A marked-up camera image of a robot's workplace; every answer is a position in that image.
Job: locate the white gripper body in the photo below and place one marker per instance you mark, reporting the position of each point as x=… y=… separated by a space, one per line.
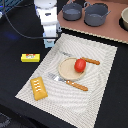
x=51 y=27

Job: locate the yellow butter box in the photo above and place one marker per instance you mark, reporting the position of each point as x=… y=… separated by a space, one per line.
x=30 y=57

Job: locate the red tomato toy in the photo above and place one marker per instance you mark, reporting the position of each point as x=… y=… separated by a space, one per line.
x=80 y=65

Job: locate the orange bread loaf toy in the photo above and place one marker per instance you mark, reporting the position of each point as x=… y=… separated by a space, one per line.
x=38 y=88

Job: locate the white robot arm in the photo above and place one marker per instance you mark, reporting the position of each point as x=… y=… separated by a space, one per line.
x=46 y=10

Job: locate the small grey pot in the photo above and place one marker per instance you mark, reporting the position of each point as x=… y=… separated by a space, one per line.
x=72 y=11

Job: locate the large grey pot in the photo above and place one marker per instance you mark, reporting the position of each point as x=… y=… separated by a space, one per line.
x=95 y=14

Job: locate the round wooden plate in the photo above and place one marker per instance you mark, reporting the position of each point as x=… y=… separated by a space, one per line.
x=67 y=71

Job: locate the brown stove board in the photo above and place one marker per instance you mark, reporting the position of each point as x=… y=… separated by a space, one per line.
x=109 y=30

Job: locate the beige bowl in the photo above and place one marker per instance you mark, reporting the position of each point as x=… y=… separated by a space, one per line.
x=124 y=16

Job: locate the white woven placemat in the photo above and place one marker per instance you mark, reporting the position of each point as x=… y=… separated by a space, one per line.
x=77 y=107

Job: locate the fork with wooden handle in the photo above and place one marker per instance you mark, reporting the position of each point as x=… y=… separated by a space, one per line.
x=73 y=84

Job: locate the knife with wooden handle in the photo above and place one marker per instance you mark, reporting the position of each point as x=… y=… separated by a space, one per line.
x=86 y=59

